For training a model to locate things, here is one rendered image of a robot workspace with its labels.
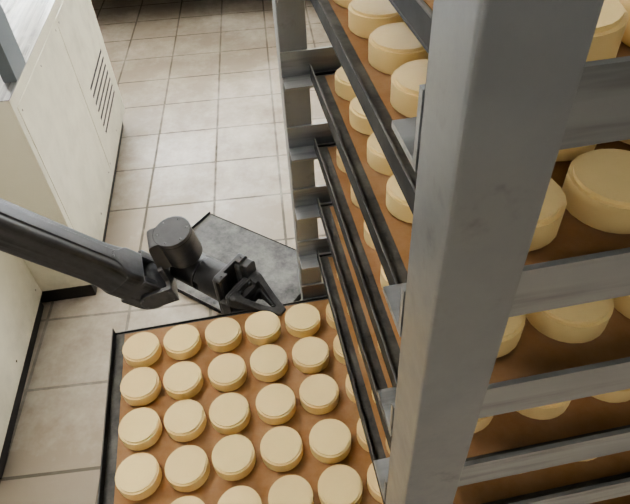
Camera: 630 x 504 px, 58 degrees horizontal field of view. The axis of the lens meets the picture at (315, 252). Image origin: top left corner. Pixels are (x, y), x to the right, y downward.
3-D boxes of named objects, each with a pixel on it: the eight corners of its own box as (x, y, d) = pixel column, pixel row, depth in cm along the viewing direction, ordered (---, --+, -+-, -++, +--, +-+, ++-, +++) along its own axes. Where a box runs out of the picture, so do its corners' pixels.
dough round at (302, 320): (288, 310, 84) (287, 301, 83) (322, 312, 84) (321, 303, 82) (283, 337, 81) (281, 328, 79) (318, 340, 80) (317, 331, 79)
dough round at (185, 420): (159, 434, 71) (155, 426, 70) (181, 401, 74) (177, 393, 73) (193, 448, 69) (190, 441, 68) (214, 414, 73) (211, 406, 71)
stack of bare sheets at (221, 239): (144, 274, 224) (142, 269, 222) (210, 216, 248) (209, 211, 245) (267, 337, 199) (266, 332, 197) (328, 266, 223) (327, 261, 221)
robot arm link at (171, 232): (140, 269, 95) (145, 311, 90) (109, 227, 86) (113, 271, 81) (208, 246, 96) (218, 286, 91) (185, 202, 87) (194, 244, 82)
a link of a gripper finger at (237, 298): (299, 317, 89) (252, 293, 93) (295, 287, 84) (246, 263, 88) (273, 348, 85) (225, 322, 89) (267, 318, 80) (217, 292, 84)
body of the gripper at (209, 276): (258, 299, 93) (223, 281, 96) (249, 255, 86) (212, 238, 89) (232, 326, 89) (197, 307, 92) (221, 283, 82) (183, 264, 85)
